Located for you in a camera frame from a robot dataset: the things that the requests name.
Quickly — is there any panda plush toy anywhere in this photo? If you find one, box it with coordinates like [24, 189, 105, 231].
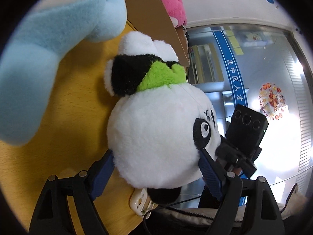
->
[104, 31, 221, 205]

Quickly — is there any light blue plush toy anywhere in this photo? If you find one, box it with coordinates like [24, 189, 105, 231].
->
[1, 0, 127, 145]

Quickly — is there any pink plush toy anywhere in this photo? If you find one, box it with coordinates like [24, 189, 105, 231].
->
[161, 0, 187, 28]

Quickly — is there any cardboard box tray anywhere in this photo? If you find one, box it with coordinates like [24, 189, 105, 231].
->
[125, 0, 189, 67]

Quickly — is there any black camera box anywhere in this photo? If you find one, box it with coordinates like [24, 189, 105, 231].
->
[225, 104, 268, 158]

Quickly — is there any black cable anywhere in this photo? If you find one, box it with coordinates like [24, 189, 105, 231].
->
[143, 183, 298, 228]

